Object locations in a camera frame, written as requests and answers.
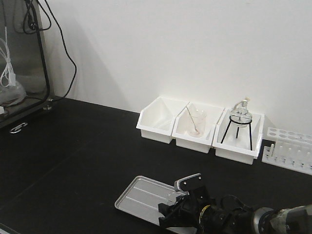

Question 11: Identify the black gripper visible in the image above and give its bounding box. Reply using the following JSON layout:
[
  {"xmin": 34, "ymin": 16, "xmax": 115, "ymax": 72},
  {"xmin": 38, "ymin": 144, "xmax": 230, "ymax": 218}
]
[{"xmin": 158, "ymin": 186, "xmax": 212, "ymax": 229}]

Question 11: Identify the small clear glass beaker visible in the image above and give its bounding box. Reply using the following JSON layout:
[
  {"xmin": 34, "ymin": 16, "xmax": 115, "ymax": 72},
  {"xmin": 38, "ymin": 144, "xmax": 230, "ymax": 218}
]
[{"xmin": 166, "ymin": 191, "xmax": 187, "ymax": 206}]

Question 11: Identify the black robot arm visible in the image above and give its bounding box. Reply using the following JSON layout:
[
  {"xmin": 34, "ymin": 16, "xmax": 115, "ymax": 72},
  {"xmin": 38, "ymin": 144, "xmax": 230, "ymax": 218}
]
[{"xmin": 158, "ymin": 186, "xmax": 312, "ymax": 234}]

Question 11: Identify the silver metal tray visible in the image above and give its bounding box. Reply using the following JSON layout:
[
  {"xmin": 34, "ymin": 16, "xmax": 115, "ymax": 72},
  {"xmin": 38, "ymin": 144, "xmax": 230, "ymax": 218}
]
[{"xmin": 114, "ymin": 175, "xmax": 198, "ymax": 232}]

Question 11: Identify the clear beaker with stirrer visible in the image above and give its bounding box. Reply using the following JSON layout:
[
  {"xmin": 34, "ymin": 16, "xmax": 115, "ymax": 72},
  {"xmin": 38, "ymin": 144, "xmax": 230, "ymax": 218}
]
[{"xmin": 187, "ymin": 105, "xmax": 207, "ymax": 137}]

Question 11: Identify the middle white storage bin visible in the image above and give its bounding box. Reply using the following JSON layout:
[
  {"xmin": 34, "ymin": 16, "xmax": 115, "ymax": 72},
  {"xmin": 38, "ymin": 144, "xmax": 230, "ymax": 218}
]
[{"xmin": 172, "ymin": 102, "xmax": 225, "ymax": 154}]

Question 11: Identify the white storage bin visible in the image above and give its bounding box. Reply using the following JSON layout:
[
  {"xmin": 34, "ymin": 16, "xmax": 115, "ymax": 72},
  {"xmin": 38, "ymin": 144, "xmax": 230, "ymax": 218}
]
[
  {"xmin": 172, "ymin": 102, "xmax": 225, "ymax": 154},
  {"xmin": 213, "ymin": 109, "xmax": 265, "ymax": 165},
  {"xmin": 136, "ymin": 97, "xmax": 189, "ymax": 144}
]

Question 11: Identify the left white storage bin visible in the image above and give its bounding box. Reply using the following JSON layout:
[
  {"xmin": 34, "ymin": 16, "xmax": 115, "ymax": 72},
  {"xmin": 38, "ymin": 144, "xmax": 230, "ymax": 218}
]
[{"xmin": 136, "ymin": 97, "xmax": 189, "ymax": 144}]

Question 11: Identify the right white storage bin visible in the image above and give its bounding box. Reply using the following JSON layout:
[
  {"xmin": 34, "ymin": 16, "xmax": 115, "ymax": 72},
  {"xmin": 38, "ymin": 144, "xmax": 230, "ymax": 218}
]
[{"xmin": 213, "ymin": 109, "xmax": 265, "ymax": 165}]

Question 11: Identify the glass flask on tripod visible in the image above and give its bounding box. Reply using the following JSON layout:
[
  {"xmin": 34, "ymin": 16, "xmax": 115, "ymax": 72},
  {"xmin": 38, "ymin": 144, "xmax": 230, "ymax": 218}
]
[{"xmin": 221, "ymin": 97, "xmax": 253, "ymax": 151}]

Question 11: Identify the white test tube rack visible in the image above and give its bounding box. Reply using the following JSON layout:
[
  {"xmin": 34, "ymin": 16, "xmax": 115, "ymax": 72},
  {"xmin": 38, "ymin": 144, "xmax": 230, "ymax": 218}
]
[{"xmin": 262, "ymin": 127, "xmax": 312, "ymax": 175}]

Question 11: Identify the small metal clip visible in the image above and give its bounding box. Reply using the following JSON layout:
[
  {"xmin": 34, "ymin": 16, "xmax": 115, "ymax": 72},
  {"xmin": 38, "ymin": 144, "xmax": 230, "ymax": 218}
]
[{"xmin": 9, "ymin": 122, "xmax": 28, "ymax": 134}]

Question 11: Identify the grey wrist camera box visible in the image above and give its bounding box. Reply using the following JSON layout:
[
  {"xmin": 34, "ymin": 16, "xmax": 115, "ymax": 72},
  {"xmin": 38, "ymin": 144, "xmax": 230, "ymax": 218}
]
[{"xmin": 174, "ymin": 173, "xmax": 204, "ymax": 192}]

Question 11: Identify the black power cable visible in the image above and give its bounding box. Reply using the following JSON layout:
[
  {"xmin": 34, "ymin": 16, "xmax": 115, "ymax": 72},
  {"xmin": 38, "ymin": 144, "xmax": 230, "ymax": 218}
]
[{"xmin": 12, "ymin": 0, "xmax": 78, "ymax": 99}]

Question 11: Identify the steel glove box enclosure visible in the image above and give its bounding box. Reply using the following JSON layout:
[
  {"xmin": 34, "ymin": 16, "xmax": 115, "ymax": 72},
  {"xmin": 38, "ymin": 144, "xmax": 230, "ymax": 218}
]
[{"xmin": 0, "ymin": 0, "xmax": 55, "ymax": 127}]

